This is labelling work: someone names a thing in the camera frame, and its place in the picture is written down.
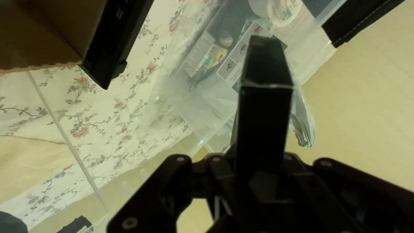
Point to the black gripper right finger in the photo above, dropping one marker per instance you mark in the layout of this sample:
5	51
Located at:
333	197

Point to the black rectangular object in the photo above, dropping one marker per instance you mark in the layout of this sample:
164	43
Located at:
263	116

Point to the floral bed sheet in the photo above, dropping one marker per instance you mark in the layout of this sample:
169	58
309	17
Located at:
72	149

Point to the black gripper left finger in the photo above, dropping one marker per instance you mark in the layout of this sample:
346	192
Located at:
160	202

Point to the clear plastic storage box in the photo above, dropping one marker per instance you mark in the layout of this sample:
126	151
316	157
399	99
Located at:
216	103

